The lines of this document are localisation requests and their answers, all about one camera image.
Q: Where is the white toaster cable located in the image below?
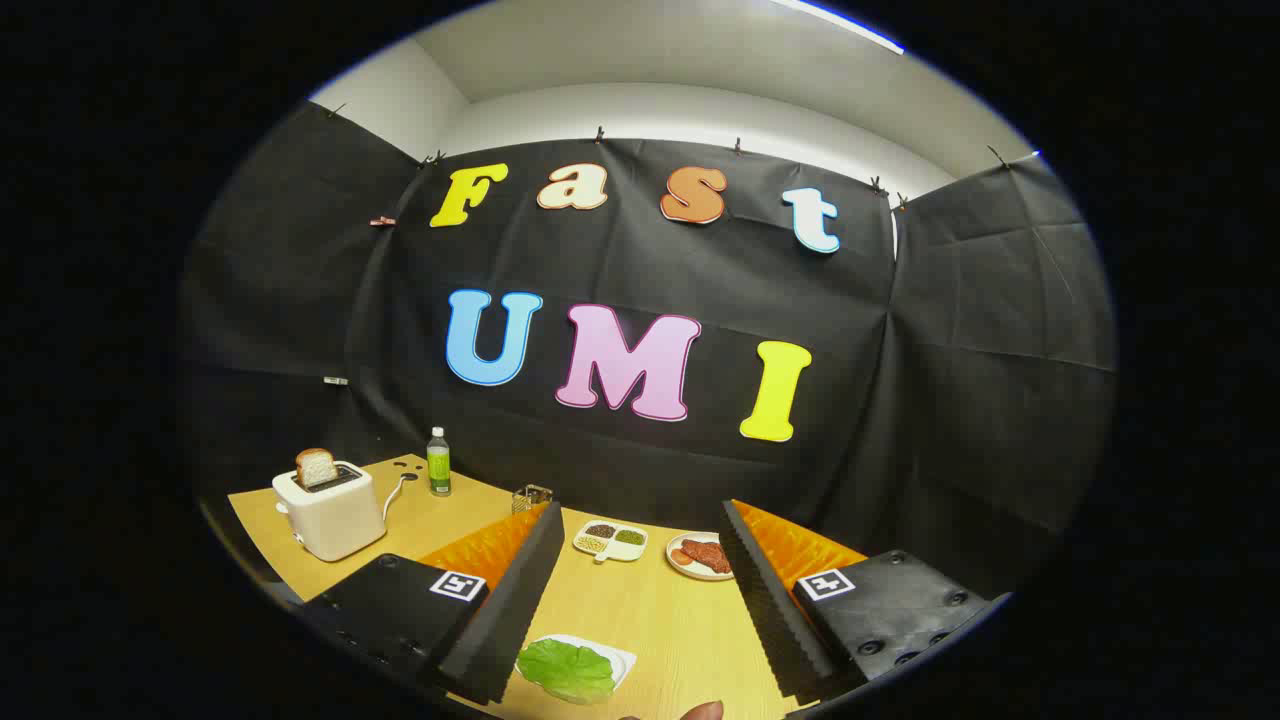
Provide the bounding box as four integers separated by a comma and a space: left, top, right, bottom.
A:
382, 470, 419, 523

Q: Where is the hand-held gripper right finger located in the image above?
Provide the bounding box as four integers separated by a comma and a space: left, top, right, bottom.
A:
718, 498, 1011, 706

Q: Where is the green lettuce leaf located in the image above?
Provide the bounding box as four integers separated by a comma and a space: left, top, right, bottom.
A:
516, 638, 617, 705

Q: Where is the red meat slice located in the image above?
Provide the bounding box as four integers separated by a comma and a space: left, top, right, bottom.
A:
680, 538, 733, 575

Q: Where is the white round meat plate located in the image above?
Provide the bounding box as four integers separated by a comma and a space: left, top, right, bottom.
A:
666, 531, 736, 582

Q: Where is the white square plate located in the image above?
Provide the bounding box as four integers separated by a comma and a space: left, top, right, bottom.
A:
515, 634, 638, 701

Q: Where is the black backdrop cloth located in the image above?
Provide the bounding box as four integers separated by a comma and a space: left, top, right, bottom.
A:
180, 100, 1119, 601

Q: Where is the white divided bean dish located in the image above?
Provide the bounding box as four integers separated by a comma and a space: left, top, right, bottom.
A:
572, 520, 649, 564

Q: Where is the white toaster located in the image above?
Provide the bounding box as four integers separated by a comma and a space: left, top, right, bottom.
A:
272, 462, 387, 563

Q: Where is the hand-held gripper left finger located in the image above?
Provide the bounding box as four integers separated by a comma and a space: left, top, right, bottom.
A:
300, 500, 566, 706

